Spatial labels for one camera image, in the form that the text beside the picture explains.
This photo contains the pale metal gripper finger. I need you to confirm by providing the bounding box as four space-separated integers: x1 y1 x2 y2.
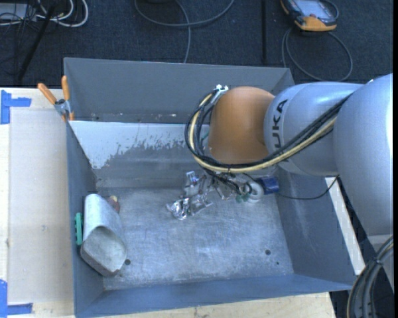
191 190 215 212
184 170 204 195

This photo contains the clear crumpled plastic thing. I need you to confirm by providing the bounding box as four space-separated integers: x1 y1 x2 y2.
165 197 200 222

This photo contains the grey metal bin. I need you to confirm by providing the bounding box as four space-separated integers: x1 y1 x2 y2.
62 57 358 318

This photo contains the small red-brown toy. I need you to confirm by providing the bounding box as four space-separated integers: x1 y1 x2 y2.
106 195 121 214

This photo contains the green ribbed plastic piece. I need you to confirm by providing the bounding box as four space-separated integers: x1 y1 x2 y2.
74 212 84 247

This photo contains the pale wood flat board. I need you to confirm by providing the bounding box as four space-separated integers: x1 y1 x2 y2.
7 106 75 307

